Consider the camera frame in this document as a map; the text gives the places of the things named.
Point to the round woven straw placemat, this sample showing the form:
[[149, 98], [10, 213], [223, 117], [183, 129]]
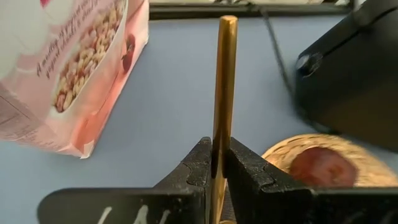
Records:
[[373, 168]]

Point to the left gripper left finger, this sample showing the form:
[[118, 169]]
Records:
[[155, 205]]

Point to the pink strawberry yogurt cereal box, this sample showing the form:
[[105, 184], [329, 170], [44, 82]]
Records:
[[77, 62]]

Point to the black table frame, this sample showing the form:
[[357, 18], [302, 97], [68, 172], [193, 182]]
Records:
[[217, 11]]

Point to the peach round plate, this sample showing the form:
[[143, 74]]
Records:
[[323, 168]]

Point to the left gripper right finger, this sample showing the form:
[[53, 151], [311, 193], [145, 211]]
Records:
[[280, 205]]

